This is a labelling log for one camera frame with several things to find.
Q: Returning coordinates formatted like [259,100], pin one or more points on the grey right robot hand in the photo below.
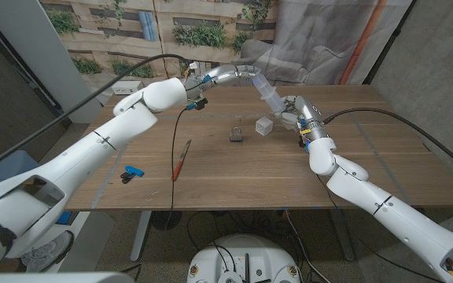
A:
[309,114]

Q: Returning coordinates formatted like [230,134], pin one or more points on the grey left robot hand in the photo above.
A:
[222,74]

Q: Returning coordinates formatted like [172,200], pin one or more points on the clear plastic syringe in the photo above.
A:
[269,94]

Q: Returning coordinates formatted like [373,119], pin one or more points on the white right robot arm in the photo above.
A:
[368,192]

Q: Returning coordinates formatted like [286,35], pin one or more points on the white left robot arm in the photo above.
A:
[93,149]

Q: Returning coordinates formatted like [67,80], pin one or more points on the white cube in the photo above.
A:
[264,126]

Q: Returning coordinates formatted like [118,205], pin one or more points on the metal padlock with key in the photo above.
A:
[236,137]

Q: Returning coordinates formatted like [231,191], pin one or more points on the white power strip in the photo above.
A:
[130,88]

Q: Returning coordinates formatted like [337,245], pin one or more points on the grey table leg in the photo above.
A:
[344,239]

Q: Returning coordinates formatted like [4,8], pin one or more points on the blue and black clip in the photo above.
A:
[132,171]

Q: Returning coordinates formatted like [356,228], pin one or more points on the white robot torso base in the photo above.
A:
[246,251]

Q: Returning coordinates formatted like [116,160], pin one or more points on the black round floor fan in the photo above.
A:
[166,220]

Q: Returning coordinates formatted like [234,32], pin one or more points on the white pillar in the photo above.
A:
[53,59]

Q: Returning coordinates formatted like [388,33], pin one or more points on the white table leg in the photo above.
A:
[140,239]

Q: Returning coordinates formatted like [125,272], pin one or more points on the white and blue cart base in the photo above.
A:
[93,236]

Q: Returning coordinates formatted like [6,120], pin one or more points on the blue-grey upholstered seat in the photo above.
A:
[10,171]

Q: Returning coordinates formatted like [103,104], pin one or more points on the grey sneaker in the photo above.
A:
[45,251]

